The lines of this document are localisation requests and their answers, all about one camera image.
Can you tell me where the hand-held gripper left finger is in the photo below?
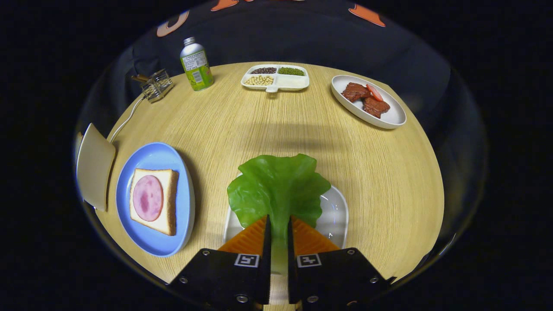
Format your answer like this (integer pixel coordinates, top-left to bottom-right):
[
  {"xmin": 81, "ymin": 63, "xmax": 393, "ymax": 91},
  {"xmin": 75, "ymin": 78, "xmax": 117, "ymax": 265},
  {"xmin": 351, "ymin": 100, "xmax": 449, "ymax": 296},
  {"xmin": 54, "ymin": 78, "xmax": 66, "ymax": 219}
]
[{"xmin": 166, "ymin": 215, "xmax": 272, "ymax": 311}]

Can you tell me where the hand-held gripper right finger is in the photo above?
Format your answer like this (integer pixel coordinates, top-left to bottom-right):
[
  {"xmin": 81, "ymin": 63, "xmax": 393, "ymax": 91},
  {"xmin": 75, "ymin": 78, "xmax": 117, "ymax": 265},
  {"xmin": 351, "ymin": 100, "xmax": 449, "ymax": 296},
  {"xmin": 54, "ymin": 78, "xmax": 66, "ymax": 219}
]
[{"xmin": 287, "ymin": 215, "xmax": 397, "ymax": 311}]

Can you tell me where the green lettuce leaf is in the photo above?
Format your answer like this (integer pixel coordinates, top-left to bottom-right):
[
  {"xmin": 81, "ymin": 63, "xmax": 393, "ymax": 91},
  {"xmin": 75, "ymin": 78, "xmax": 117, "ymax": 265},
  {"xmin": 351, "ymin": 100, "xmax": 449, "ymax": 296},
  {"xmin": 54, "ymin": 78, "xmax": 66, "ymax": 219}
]
[{"xmin": 227, "ymin": 153, "xmax": 332, "ymax": 277}]

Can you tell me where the white square plate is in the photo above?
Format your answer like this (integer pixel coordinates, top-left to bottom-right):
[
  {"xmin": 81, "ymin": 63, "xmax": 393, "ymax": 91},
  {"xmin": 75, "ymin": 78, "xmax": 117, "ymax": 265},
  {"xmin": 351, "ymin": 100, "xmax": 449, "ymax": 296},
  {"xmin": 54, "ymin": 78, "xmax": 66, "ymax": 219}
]
[{"xmin": 223, "ymin": 173, "xmax": 350, "ymax": 251}]

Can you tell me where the white bread slice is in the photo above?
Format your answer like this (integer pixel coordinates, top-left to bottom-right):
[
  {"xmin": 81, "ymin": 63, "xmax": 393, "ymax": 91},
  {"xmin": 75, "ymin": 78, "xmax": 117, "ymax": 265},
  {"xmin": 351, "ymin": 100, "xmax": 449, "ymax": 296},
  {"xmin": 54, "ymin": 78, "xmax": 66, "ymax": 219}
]
[{"xmin": 130, "ymin": 168, "xmax": 179, "ymax": 236}]

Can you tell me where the pink ham slice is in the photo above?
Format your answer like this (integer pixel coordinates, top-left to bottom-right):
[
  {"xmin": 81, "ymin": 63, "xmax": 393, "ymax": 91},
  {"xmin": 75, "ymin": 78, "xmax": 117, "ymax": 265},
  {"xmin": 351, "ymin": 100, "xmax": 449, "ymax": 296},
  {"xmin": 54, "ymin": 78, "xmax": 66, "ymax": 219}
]
[{"xmin": 133, "ymin": 175, "xmax": 164, "ymax": 222}]

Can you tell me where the blue plate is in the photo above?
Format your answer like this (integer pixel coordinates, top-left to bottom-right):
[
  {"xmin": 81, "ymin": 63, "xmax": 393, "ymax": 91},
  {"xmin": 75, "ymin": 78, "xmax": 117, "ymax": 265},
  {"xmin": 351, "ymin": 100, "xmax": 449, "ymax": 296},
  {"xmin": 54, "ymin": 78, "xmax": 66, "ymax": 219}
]
[{"xmin": 115, "ymin": 142, "xmax": 196, "ymax": 258}]

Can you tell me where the brown meat slice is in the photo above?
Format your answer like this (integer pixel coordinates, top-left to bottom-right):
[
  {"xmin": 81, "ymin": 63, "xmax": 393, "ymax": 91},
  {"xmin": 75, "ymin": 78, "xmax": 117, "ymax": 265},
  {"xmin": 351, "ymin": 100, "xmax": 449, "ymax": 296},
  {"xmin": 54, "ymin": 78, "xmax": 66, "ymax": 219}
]
[
  {"xmin": 363, "ymin": 96, "xmax": 391, "ymax": 119},
  {"xmin": 341, "ymin": 82, "xmax": 371, "ymax": 103}
]

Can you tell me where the white oval plate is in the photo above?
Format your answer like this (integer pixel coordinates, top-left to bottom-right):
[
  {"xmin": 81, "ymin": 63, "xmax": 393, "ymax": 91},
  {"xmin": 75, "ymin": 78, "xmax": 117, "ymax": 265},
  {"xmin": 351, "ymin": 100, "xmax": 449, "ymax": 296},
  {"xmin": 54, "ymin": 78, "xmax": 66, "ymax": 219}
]
[{"xmin": 331, "ymin": 75, "xmax": 407, "ymax": 130}]

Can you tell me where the white divided dish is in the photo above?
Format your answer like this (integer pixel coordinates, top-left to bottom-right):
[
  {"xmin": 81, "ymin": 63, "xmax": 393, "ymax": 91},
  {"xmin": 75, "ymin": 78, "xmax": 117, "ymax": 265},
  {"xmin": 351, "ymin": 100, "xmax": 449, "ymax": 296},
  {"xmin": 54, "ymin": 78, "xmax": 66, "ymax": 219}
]
[{"xmin": 241, "ymin": 64, "xmax": 310, "ymax": 93}]

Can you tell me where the white toaster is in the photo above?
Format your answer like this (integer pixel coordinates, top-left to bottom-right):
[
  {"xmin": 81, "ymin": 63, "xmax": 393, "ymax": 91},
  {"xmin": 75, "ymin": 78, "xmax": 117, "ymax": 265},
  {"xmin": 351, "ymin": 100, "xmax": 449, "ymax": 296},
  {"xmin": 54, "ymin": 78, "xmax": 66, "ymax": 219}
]
[{"xmin": 76, "ymin": 123, "xmax": 116, "ymax": 212}]

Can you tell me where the green and silver bottle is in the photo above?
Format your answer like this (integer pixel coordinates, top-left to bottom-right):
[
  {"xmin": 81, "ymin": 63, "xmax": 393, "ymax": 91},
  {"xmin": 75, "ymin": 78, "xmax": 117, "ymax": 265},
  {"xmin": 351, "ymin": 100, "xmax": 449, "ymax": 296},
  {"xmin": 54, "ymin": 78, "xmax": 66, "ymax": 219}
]
[{"xmin": 180, "ymin": 37, "xmax": 214, "ymax": 92}]

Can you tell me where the white toaster cable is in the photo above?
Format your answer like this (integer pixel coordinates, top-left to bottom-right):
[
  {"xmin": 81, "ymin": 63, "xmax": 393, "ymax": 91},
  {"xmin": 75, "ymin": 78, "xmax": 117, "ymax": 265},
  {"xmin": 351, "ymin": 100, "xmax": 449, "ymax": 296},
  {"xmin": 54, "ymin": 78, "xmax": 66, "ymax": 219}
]
[{"xmin": 109, "ymin": 95, "xmax": 147, "ymax": 144}]

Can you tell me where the wire mesh holder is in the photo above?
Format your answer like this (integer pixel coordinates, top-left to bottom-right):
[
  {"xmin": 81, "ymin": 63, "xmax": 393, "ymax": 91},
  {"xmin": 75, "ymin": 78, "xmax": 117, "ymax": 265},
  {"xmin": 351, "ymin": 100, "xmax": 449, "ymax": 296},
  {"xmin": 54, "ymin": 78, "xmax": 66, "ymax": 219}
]
[{"xmin": 140, "ymin": 69, "xmax": 175, "ymax": 103}]

